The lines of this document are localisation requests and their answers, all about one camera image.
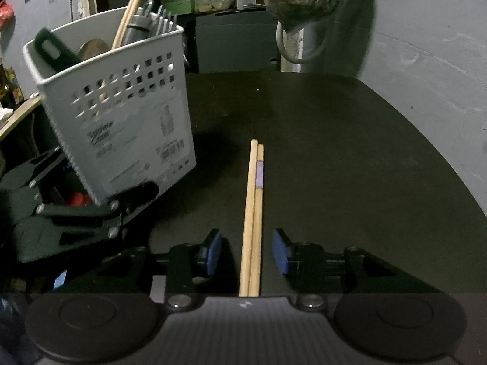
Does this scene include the plain wooden chopstick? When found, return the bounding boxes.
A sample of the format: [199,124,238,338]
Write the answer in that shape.
[239,139,258,297]
[111,0,141,50]

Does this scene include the grey perforated utensil basket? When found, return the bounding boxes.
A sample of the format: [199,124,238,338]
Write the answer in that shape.
[22,25,196,204]

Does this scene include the purple banded wooden chopstick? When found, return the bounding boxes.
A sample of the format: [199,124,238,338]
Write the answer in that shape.
[248,144,264,297]

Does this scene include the steel fork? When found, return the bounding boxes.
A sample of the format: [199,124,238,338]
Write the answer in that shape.
[150,5,177,37]

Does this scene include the dark grey cabinet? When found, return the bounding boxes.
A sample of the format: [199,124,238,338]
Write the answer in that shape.
[196,10,281,73]

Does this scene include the red plastic bag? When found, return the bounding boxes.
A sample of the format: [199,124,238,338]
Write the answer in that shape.
[0,0,15,30]

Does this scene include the grey curved pipe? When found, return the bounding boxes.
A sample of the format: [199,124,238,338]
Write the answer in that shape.
[275,22,328,65]

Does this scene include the steel spoon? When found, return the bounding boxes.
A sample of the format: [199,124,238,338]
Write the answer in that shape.
[79,39,110,61]

